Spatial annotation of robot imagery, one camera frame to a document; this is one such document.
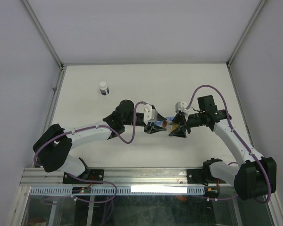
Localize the amber pill bottle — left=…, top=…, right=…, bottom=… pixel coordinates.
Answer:
left=161, top=120, right=179, bottom=132

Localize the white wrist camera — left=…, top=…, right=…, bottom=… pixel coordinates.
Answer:
left=143, top=103, right=156, bottom=124
left=175, top=102, right=189, bottom=113

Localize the aluminium mounting rail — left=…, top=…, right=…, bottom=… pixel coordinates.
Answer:
left=21, top=166, right=273, bottom=186

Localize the slotted grey cable duct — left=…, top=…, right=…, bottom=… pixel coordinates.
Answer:
left=30, top=185, right=205, bottom=196

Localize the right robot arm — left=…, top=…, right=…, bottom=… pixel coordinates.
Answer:
left=169, top=95, right=277, bottom=200

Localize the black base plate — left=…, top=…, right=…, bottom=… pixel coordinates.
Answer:
left=186, top=169, right=207, bottom=185
left=62, top=169, right=104, bottom=185

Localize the white cap pill bottle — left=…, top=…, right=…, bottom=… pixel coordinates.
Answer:
left=99, top=81, right=109, bottom=96

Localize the blue weekly pill organizer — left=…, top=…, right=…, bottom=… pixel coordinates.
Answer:
left=153, top=116, right=174, bottom=128

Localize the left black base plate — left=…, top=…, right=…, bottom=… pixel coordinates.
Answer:
left=62, top=169, right=104, bottom=185

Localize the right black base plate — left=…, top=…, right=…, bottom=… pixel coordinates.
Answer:
left=186, top=169, right=207, bottom=185

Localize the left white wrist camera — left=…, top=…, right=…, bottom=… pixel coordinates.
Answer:
left=143, top=103, right=156, bottom=124

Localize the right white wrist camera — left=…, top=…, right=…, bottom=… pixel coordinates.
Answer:
left=175, top=102, right=189, bottom=113

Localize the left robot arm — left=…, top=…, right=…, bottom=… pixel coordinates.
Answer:
left=33, top=100, right=166, bottom=183

